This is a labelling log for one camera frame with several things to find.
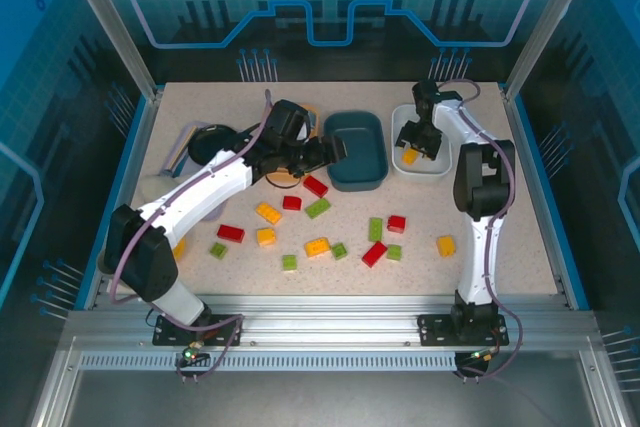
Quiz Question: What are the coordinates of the orange plastic container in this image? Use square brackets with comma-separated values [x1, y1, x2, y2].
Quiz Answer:
[255, 102, 321, 187]

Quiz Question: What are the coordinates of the slotted metal cable duct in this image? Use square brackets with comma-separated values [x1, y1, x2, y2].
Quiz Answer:
[79, 352, 459, 372]

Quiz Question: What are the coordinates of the dark teal plastic container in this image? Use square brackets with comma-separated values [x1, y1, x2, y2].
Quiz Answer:
[323, 110, 390, 193]

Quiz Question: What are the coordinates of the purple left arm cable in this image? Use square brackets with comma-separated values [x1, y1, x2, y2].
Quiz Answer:
[108, 89, 275, 384]

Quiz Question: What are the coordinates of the black round plate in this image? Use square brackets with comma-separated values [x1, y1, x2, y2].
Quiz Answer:
[187, 122, 242, 167]

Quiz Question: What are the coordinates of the wooden stick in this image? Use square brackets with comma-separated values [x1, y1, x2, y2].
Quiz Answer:
[167, 124, 199, 171]

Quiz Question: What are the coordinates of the cable adapter with LED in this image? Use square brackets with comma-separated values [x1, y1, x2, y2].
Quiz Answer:
[467, 349, 501, 366]
[180, 341, 211, 366]

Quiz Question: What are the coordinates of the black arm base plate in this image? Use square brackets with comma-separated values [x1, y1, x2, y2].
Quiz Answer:
[417, 314, 510, 348]
[152, 314, 245, 348]

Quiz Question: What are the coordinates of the aluminium frame post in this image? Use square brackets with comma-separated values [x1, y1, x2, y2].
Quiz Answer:
[54, 0, 164, 103]
[502, 0, 601, 103]

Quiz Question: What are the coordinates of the lavender tray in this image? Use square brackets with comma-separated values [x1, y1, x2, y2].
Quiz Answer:
[159, 119, 231, 222]

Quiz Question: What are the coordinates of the aluminium frame rail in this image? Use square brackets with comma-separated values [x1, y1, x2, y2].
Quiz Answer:
[64, 294, 596, 353]

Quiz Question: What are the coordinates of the white plastic container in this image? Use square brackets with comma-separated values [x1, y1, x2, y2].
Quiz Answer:
[391, 103, 453, 178]

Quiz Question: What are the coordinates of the thin black left gripper cable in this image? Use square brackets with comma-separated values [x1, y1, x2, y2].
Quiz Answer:
[264, 170, 302, 192]

